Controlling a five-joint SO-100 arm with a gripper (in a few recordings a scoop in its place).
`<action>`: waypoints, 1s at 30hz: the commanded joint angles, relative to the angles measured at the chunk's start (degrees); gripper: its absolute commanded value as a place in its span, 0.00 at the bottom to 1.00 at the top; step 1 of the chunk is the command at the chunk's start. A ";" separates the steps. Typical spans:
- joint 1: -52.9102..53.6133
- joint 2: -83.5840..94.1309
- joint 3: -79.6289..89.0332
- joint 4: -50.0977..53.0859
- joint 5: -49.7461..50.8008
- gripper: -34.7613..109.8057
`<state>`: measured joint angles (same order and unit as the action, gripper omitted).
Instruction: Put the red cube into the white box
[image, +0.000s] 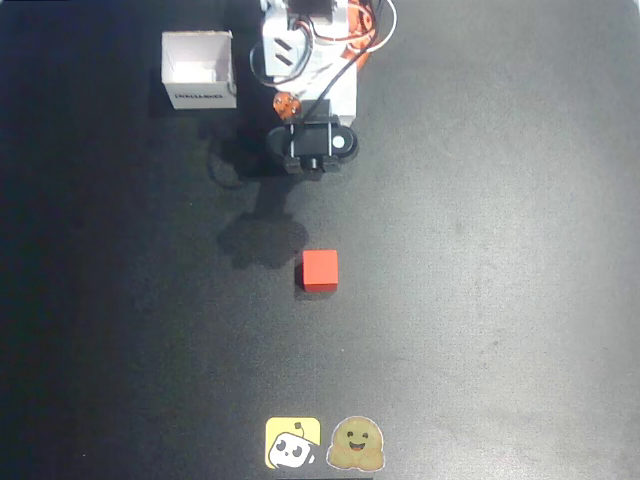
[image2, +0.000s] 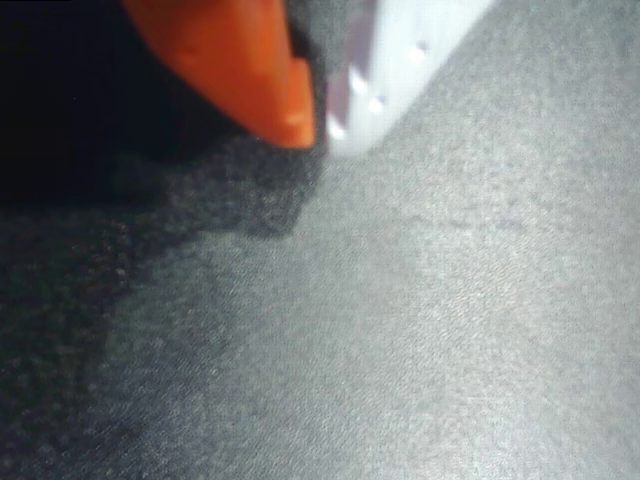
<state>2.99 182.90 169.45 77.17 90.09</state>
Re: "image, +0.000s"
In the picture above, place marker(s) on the white cardboard box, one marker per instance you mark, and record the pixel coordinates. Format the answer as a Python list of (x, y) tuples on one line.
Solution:
[(197, 67)]

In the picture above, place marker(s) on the smiling face sticker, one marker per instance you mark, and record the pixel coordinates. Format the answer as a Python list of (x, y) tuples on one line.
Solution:
[(356, 444)]

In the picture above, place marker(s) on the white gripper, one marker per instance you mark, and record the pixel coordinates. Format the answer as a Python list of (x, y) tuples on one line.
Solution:
[(287, 106)]

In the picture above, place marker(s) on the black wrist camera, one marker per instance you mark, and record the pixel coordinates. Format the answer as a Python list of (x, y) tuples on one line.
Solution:
[(312, 142)]

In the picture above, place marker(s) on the white robot arm orange base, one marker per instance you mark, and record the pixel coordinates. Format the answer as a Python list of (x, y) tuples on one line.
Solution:
[(320, 50)]

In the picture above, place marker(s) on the red cube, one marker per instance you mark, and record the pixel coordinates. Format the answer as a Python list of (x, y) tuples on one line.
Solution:
[(320, 270)]

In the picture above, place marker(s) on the yellow robot sticker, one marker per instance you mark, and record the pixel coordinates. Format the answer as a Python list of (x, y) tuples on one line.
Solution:
[(292, 443)]

